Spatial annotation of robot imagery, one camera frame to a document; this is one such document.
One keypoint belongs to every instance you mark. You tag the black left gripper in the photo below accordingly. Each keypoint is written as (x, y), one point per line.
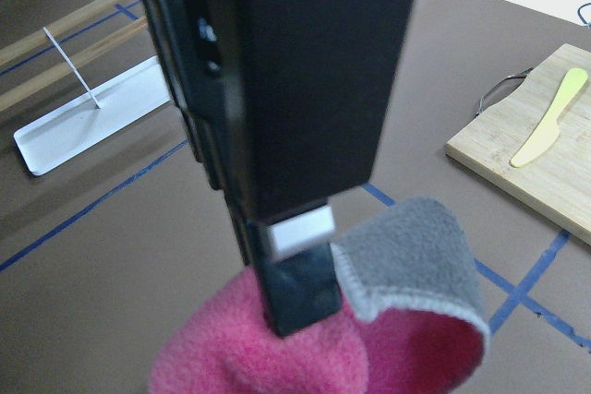
(284, 100)

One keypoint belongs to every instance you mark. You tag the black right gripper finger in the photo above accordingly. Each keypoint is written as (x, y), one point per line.
(294, 267)

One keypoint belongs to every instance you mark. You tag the white rack upright bracket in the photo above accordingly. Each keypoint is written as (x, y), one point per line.
(71, 65)

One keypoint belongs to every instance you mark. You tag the white rack base tray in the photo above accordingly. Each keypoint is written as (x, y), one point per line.
(70, 129)

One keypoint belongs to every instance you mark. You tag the yellow plastic knife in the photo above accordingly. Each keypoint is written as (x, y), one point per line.
(547, 130)

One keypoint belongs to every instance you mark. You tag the bamboo cutting board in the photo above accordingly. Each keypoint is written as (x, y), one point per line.
(556, 184)

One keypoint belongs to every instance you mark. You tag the outer wooden rack rod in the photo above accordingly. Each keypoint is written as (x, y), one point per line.
(58, 27)

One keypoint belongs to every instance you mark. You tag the metal cutting board handle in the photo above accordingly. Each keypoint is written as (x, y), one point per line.
(482, 103)

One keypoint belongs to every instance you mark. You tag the pink and grey cloth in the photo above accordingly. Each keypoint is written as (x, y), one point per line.
(413, 320)

